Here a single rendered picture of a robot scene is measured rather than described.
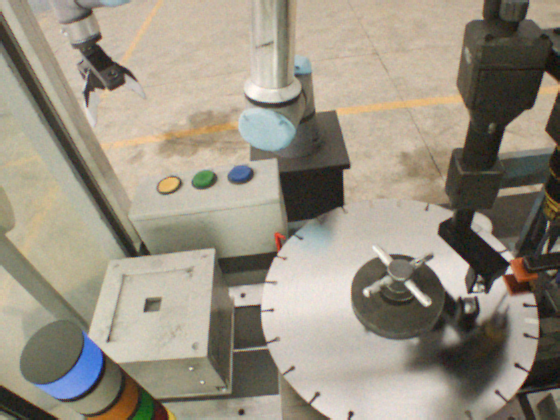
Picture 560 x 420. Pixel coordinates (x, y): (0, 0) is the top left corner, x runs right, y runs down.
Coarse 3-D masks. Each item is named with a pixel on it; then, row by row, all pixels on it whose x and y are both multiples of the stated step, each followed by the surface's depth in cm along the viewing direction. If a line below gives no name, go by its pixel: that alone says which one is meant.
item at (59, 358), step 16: (32, 336) 25; (48, 336) 25; (64, 336) 25; (80, 336) 25; (32, 352) 24; (48, 352) 24; (64, 352) 24; (80, 352) 24; (96, 352) 26; (32, 368) 23; (48, 368) 23; (64, 368) 23; (80, 368) 24; (96, 368) 25; (48, 384) 23; (64, 384) 23; (80, 384) 24; (64, 400) 25
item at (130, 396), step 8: (128, 376) 30; (128, 384) 29; (136, 384) 31; (120, 392) 28; (128, 392) 29; (136, 392) 31; (120, 400) 28; (128, 400) 29; (136, 400) 30; (112, 408) 28; (120, 408) 28; (128, 408) 29; (136, 408) 30; (88, 416) 27; (96, 416) 27; (104, 416) 28; (112, 416) 28; (120, 416) 29; (128, 416) 30
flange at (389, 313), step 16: (400, 256) 50; (368, 272) 49; (384, 272) 47; (416, 272) 48; (432, 272) 48; (352, 288) 48; (384, 288) 45; (432, 288) 46; (352, 304) 47; (368, 304) 46; (384, 304) 45; (400, 304) 45; (416, 304) 45; (432, 304) 45; (368, 320) 45; (384, 320) 44; (400, 320) 44; (416, 320) 44; (432, 320) 44; (400, 336) 44
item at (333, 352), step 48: (288, 240) 56; (336, 240) 54; (384, 240) 53; (432, 240) 52; (288, 288) 50; (336, 288) 49; (528, 288) 45; (288, 336) 45; (336, 336) 45; (384, 336) 44; (432, 336) 43; (480, 336) 42; (336, 384) 41; (384, 384) 40; (432, 384) 40; (480, 384) 39
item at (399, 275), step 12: (384, 252) 46; (432, 252) 45; (396, 264) 44; (408, 264) 44; (420, 264) 44; (396, 276) 43; (408, 276) 43; (372, 288) 43; (396, 288) 44; (408, 288) 43; (420, 300) 41
